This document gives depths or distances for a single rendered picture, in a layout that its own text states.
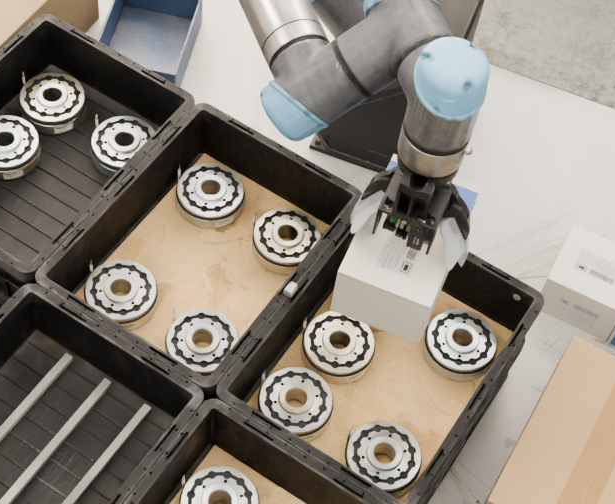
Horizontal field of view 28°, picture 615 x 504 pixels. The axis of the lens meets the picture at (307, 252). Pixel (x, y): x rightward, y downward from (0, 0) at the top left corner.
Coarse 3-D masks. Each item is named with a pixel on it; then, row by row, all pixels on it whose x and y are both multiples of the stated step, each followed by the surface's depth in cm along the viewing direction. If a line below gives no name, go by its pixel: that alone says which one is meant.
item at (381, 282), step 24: (384, 216) 156; (360, 240) 154; (384, 240) 154; (360, 264) 152; (384, 264) 152; (408, 264) 152; (432, 264) 153; (336, 288) 154; (360, 288) 152; (384, 288) 150; (408, 288) 150; (432, 288) 151; (360, 312) 156; (384, 312) 154; (408, 312) 152; (408, 336) 156
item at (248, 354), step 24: (336, 240) 178; (312, 264) 176; (480, 264) 178; (528, 288) 177; (288, 312) 171; (528, 312) 174; (264, 336) 168; (240, 360) 166; (504, 360) 170; (480, 384) 167; (240, 408) 162; (288, 432) 161; (456, 432) 163; (312, 456) 159; (360, 480) 159; (432, 480) 160
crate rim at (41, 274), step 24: (192, 120) 188; (168, 144) 185; (264, 144) 187; (144, 168) 182; (312, 168) 186; (120, 192) 179; (360, 192) 183; (96, 216) 177; (72, 240) 174; (48, 264) 171; (48, 288) 169; (96, 312) 168; (264, 312) 170; (120, 336) 166; (168, 360) 165; (216, 384) 164
